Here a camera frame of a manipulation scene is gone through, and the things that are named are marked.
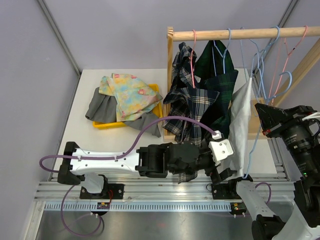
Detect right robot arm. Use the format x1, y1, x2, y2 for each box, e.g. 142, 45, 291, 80
226, 103, 320, 240

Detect pink wire hanger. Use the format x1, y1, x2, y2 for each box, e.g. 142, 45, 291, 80
189, 29, 197, 89
268, 25, 309, 99

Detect yellow plastic tray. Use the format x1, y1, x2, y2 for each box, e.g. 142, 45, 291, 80
92, 83, 165, 131

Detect navy white plaid skirt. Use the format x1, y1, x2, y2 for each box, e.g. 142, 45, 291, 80
161, 41, 221, 185

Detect pastel floral garment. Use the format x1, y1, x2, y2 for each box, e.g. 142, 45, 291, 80
99, 73, 163, 122

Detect aluminium mounting rail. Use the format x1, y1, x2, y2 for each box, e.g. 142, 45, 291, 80
33, 139, 293, 213

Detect dark green plaid skirt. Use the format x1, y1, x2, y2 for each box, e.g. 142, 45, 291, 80
195, 40, 239, 138

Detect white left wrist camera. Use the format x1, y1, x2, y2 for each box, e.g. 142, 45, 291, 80
208, 130, 234, 166

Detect white grey garment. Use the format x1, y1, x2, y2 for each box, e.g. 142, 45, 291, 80
228, 78, 252, 179

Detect grey pleated skirt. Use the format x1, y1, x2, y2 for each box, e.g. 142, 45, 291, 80
85, 87, 159, 131

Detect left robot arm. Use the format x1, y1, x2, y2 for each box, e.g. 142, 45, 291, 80
57, 139, 237, 200

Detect wooden clothes rack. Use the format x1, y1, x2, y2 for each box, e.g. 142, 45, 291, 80
162, 24, 320, 143

